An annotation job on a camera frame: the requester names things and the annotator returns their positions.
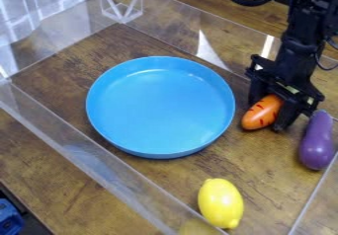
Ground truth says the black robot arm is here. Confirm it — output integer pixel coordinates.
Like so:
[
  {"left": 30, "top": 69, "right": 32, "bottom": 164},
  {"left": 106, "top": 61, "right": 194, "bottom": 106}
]
[{"left": 246, "top": 0, "right": 338, "bottom": 131}]

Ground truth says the clear acrylic enclosure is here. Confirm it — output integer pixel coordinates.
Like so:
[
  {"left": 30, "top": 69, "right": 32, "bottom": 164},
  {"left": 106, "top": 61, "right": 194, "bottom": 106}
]
[{"left": 0, "top": 0, "right": 338, "bottom": 235}]

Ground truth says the yellow toy lemon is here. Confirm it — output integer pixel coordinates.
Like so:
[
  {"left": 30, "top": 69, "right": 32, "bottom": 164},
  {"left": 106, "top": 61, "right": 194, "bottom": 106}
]
[{"left": 198, "top": 178, "right": 245, "bottom": 229}]

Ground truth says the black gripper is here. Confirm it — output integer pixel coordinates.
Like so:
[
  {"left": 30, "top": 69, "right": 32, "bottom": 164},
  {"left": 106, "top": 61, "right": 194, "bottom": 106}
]
[{"left": 246, "top": 39, "right": 325, "bottom": 132}]

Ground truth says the orange toy carrot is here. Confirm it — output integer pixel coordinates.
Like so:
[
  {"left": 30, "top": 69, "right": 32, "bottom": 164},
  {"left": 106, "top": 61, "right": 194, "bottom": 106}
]
[{"left": 242, "top": 94, "right": 282, "bottom": 130}]

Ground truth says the blue object at corner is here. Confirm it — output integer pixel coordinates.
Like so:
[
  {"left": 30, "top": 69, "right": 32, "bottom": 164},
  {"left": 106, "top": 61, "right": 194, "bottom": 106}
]
[{"left": 0, "top": 198, "right": 24, "bottom": 235}]

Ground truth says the purple toy eggplant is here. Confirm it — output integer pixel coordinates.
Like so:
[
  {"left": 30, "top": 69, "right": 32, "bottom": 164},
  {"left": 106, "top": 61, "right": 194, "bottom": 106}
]
[{"left": 298, "top": 110, "right": 334, "bottom": 170}]

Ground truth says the blue round plate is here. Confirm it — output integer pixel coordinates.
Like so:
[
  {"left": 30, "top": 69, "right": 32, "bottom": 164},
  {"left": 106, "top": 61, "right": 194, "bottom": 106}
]
[{"left": 86, "top": 56, "right": 235, "bottom": 159}]

